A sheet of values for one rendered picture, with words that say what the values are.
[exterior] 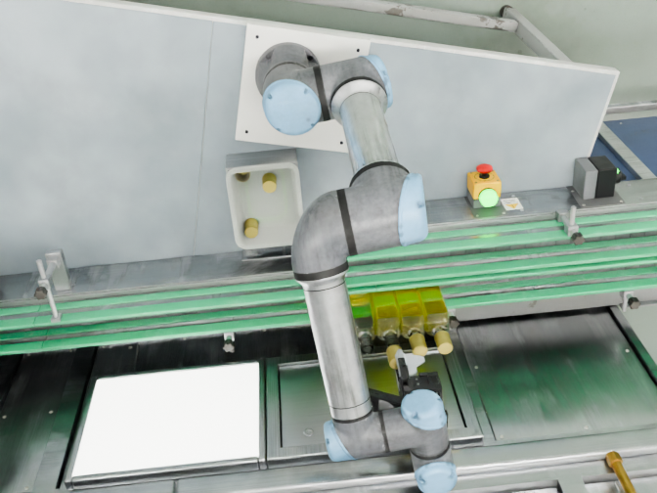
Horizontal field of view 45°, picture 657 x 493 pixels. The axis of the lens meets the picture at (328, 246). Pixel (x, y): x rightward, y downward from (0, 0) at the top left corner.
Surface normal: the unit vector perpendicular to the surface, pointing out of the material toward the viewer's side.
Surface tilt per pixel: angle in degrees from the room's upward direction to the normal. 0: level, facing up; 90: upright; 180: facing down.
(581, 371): 90
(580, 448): 90
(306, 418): 90
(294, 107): 8
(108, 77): 0
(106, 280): 90
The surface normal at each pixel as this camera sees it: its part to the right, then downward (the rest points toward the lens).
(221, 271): -0.07, -0.85
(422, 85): 0.07, 0.52
